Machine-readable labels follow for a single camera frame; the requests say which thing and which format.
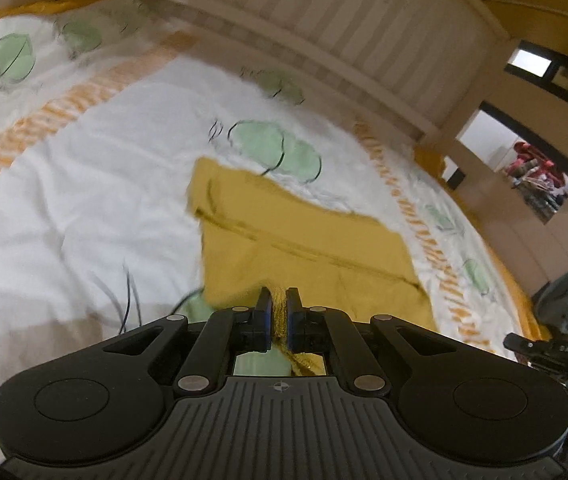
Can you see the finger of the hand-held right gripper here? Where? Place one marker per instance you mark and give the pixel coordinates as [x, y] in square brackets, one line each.
[520, 344]

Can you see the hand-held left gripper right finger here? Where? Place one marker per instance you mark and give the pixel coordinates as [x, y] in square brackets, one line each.
[292, 321]

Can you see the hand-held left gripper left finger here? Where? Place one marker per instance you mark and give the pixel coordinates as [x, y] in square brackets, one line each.
[264, 321]

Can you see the yellow knit sweater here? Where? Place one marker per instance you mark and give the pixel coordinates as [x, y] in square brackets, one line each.
[294, 240]

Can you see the pile of colourful clothes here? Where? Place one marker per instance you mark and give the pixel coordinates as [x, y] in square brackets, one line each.
[539, 180]

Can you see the white leaf-print blanket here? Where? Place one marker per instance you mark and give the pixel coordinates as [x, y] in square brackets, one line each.
[88, 175]

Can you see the dark framed window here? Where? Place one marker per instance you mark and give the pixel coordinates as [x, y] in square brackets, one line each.
[559, 72]

